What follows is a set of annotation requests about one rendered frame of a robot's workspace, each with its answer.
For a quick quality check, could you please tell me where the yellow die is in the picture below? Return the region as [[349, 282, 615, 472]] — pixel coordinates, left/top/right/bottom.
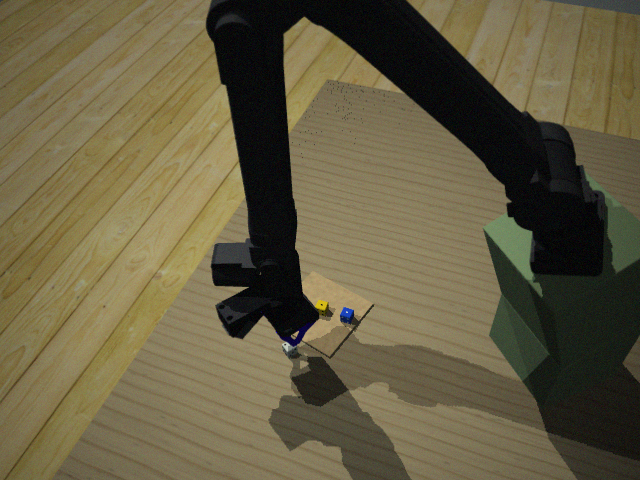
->
[[315, 300, 329, 316]]

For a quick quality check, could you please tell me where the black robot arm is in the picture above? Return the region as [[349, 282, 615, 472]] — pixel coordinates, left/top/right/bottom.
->
[[206, 0, 605, 339]]

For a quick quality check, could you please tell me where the tan mat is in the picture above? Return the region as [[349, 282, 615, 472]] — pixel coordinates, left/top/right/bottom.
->
[[301, 271, 373, 358]]

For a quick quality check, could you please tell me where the blue die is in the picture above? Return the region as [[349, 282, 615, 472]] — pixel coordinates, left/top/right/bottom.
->
[[340, 307, 354, 324]]

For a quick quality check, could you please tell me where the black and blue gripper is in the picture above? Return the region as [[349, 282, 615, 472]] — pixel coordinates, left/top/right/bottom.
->
[[261, 281, 319, 346]]

